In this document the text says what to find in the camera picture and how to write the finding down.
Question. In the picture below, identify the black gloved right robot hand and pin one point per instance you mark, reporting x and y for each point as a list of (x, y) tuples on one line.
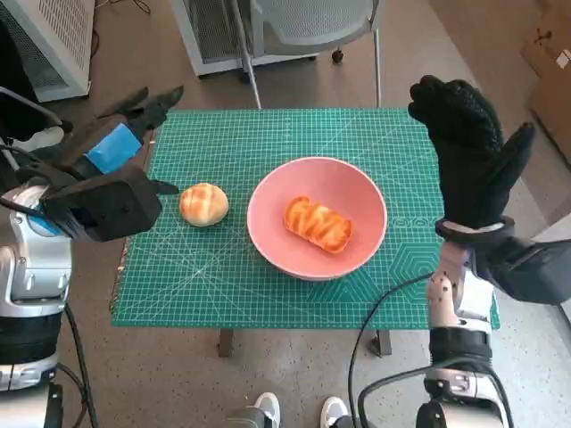
[(473, 165)]

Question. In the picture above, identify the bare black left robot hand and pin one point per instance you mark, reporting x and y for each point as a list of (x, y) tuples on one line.
[(111, 147)]

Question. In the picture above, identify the round bread bun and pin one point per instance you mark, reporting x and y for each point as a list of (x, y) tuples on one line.
[(205, 205)]

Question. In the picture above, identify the rectangular toast bread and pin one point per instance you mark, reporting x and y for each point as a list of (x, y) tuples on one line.
[(319, 223)]

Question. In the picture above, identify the pink bowl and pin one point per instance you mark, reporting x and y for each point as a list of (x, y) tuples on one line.
[(272, 232)]

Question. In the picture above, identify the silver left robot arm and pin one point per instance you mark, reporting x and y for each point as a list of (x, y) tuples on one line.
[(31, 276)]

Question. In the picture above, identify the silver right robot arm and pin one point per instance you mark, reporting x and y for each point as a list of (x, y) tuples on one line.
[(441, 294)]

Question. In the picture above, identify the person's foot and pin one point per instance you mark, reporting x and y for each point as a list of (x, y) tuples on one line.
[(44, 134)]

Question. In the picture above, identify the metal chair base with casters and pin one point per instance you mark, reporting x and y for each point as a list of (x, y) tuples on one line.
[(27, 100)]

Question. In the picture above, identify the brown cardboard box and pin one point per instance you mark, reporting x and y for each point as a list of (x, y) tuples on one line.
[(553, 102)]

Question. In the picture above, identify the person's leg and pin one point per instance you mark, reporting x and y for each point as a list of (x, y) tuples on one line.
[(11, 80)]

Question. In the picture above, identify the green cutting mat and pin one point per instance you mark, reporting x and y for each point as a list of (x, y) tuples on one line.
[(223, 276)]

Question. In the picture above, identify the grey mesh chair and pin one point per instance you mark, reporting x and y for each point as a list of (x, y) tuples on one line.
[(312, 22)]

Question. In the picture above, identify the dark leg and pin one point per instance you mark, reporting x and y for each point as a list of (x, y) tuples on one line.
[(354, 421)]

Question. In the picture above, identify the grey leg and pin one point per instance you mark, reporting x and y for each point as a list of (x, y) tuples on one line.
[(243, 420)]

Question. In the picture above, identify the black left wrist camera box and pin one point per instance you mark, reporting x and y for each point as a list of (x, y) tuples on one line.
[(111, 205)]

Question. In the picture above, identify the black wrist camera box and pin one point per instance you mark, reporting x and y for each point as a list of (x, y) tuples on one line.
[(535, 272), (111, 205)]

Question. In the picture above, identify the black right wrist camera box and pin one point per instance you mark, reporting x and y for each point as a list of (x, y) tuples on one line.
[(535, 272)]

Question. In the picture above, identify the dark table leg bracket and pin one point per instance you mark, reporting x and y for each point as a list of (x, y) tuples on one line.
[(383, 343), (225, 343)]

